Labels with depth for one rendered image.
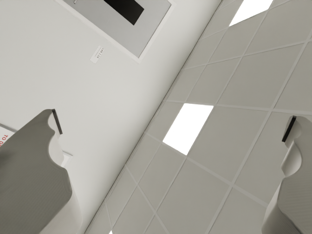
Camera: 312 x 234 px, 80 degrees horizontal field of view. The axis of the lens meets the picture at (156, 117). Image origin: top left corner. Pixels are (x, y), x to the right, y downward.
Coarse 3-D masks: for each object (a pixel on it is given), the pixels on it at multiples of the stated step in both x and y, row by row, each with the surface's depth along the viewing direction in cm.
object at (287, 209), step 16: (288, 128) 10; (304, 128) 9; (288, 144) 10; (304, 144) 8; (288, 160) 8; (304, 160) 7; (288, 176) 6; (304, 176) 6; (288, 192) 6; (304, 192) 6; (272, 208) 6; (288, 208) 5; (304, 208) 5; (272, 224) 6; (288, 224) 5; (304, 224) 5
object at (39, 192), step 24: (48, 120) 9; (24, 144) 8; (48, 144) 8; (0, 168) 7; (24, 168) 7; (48, 168) 7; (0, 192) 6; (24, 192) 6; (48, 192) 6; (72, 192) 6; (0, 216) 5; (24, 216) 5; (48, 216) 5; (72, 216) 6
